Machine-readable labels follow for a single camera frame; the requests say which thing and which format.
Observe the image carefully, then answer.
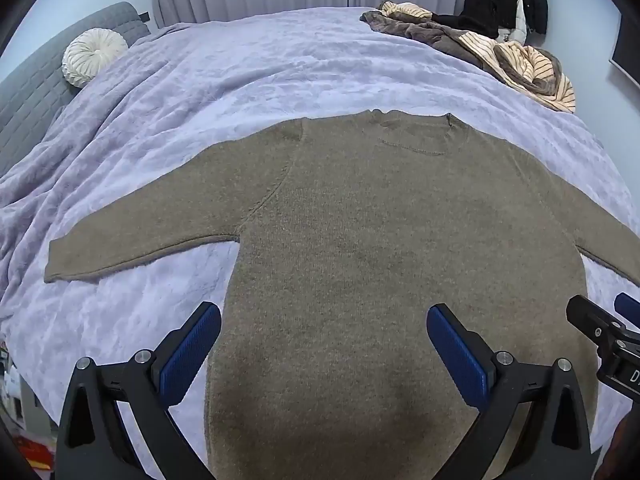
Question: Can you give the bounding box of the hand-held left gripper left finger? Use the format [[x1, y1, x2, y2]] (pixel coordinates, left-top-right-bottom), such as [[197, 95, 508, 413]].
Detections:
[[55, 301, 222, 480]]

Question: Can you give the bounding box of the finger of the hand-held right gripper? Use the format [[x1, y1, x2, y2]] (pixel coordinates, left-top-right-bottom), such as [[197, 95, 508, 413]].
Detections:
[[614, 292, 640, 323], [566, 295, 628, 347]]

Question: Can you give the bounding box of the round white pleated cushion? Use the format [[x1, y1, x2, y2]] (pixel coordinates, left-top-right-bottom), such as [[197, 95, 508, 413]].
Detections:
[[61, 29, 130, 88]]

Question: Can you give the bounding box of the olive brown knit sweater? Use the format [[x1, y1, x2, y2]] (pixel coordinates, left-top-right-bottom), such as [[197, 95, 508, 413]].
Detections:
[[44, 109, 640, 480]]

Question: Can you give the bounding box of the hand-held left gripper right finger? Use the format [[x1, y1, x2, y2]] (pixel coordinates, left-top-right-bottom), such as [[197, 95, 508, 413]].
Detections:
[[426, 303, 598, 480]]

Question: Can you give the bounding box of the wall-mounted monitor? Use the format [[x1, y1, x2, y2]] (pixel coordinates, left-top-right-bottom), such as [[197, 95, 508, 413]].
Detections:
[[609, 7, 640, 86]]

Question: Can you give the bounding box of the lavender fleece blanket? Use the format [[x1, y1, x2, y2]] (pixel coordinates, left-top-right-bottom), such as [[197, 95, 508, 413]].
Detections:
[[0, 6, 640, 461]]

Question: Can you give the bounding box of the black hanging jacket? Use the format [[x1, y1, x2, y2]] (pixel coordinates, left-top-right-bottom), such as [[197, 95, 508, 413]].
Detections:
[[432, 0, 549, 46]]

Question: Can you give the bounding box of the colourful clutter beside bed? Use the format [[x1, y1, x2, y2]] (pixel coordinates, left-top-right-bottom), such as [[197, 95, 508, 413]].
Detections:
[[0, 340, 58, 466]]

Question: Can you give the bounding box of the brown striped fleece garment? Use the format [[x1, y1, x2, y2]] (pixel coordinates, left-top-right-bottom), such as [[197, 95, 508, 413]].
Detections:
[[360, 0, 577, 113]]

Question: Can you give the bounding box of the grey quilted headboard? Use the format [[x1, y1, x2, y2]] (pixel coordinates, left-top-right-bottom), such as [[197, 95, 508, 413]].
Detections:
[[0, 1, 151, 176]]

